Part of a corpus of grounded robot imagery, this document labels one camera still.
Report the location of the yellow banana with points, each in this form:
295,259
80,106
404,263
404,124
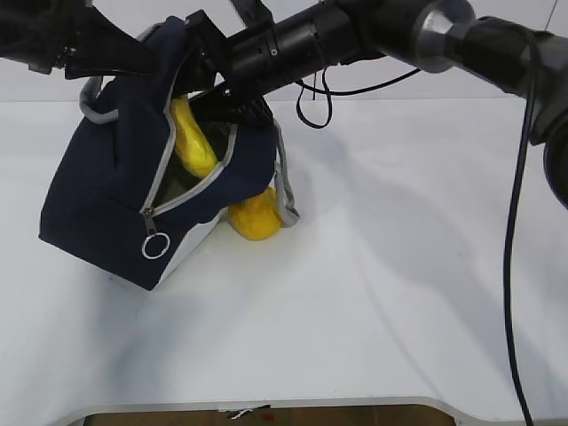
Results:
191,146

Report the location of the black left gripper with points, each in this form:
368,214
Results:
70,35

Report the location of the navy insulated lunch bag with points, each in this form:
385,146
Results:
100,205

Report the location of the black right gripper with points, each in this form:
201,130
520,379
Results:
231,74

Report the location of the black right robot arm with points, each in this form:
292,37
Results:
431,36

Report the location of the glass container green lid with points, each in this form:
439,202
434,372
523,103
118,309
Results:
176,181

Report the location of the yellow pear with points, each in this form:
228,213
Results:
257,218

